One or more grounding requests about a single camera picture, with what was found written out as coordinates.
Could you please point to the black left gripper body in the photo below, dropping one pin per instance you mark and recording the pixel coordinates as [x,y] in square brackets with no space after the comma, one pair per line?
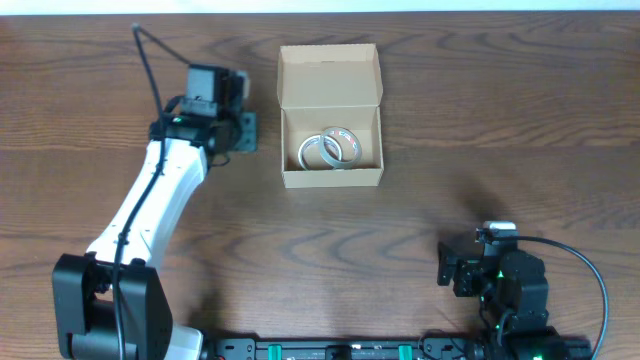
[242,124]

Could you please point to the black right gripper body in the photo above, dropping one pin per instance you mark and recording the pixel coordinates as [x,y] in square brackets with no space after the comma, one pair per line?
[470,281]

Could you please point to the white tape roll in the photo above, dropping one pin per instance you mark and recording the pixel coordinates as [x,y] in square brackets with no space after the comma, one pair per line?
[309,157]

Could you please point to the brown cardboard box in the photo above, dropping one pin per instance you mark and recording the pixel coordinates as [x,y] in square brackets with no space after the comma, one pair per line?
[322,86]

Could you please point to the grey tape roll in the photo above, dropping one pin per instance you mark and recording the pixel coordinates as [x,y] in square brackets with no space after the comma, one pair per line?
[351,140]

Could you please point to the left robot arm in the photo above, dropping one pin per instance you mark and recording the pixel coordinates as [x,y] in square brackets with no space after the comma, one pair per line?
[109,302]

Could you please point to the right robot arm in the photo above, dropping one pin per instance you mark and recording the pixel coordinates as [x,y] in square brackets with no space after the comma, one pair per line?
[513,291]

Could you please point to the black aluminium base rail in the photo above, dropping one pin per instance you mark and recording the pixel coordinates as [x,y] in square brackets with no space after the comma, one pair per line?
[430,348]

